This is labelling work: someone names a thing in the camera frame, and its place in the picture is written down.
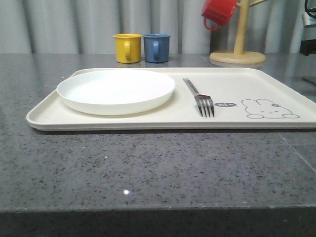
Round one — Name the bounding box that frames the blue mug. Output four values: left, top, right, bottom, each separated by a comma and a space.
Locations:
143, 33, 171, 63

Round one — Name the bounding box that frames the white round plate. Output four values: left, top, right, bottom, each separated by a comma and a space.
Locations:
57, 69, 176, 116

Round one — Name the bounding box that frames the yellow mug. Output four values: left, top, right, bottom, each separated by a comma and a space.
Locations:
113, 34, 142, 64

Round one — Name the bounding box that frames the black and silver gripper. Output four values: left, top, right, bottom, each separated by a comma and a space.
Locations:
299, 0, 316, 56

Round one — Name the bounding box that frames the cream rabbit serving tray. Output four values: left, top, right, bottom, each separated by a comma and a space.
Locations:
26, 68, 316, 131

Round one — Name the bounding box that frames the red mug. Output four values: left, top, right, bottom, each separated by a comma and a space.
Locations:
201, 0, 237, 31

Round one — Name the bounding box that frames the wooden mug tree stand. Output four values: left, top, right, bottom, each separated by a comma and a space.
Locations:
209, 0, 267, 64

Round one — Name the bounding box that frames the silver metal fork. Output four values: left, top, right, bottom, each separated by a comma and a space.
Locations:
183, 78, 215, 118

